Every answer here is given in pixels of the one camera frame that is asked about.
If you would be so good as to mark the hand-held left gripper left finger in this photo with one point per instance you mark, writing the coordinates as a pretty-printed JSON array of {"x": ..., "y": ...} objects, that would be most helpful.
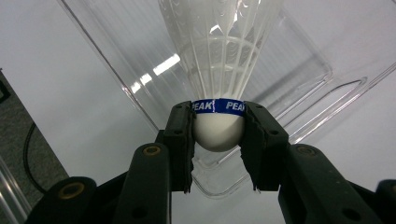
[{"x": 179, "y": 146}]

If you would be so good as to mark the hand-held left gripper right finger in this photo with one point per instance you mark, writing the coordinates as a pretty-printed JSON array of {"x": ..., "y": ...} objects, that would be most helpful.
[{"x": 264, "y": 146}]

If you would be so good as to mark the white feather shuttlecock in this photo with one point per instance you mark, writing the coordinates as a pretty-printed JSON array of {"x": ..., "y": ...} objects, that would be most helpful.
[{"x": 218, "y": 133}]

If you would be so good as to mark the clear plastic tray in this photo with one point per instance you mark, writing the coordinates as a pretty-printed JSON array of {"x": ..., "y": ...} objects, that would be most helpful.
[{"x": 295, "y": 77}]

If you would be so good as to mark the black floor socket box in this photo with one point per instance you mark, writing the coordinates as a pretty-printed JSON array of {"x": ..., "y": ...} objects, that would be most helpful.
[{"x": 3, "y": 91}]

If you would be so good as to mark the metal floor rail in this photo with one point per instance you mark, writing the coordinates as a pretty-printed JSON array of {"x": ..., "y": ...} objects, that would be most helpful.
[{"x": 9, "y": 193}]

